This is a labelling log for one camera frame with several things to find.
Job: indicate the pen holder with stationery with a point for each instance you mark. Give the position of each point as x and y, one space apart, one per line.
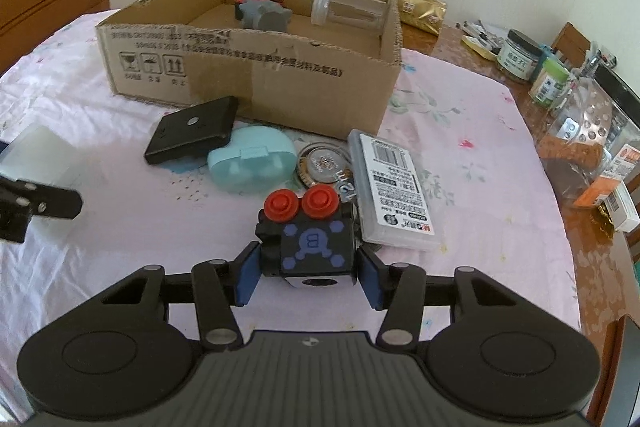
597 62

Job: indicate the bundle of pens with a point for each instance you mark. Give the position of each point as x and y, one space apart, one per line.
480 34

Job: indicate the phone in red case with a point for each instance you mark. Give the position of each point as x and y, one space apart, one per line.
607 367

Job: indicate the round metal tin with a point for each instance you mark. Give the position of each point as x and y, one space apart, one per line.
322 164

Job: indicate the translucent white plastic box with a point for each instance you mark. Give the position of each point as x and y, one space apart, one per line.
42 152

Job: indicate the black flat box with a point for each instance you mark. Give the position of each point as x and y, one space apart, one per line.
192 132

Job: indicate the pink floral tablecloth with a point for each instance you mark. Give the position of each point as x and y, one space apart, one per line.
475 207

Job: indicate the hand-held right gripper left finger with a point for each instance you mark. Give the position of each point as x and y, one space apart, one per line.
247 274

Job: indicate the cardboard box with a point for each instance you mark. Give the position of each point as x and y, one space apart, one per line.
280 92

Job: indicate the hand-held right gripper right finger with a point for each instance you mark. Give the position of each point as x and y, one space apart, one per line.
370 277

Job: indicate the large clear jar black lid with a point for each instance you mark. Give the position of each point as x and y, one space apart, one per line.
585 132

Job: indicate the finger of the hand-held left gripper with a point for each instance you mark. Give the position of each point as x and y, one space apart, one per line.
50 202

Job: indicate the black cube toy red buttons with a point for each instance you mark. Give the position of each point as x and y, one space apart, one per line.
310 247

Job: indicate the yellow sticky note pad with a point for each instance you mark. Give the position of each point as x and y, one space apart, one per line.
475 47

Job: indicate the glass jar with dark lid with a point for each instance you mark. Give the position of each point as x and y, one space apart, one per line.
517 59

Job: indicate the clear plastic jar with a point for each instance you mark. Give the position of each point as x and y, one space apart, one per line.
350 9

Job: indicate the grey elephant toy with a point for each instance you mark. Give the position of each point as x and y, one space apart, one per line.
265 17

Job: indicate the small green bottle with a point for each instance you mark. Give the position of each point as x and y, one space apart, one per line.
547 84

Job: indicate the white medicine box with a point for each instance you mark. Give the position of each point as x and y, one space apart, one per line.
620 207

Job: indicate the teal plastic case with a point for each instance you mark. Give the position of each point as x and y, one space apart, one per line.
250 159

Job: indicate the clear case with white label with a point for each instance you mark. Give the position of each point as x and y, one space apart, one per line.
395 187

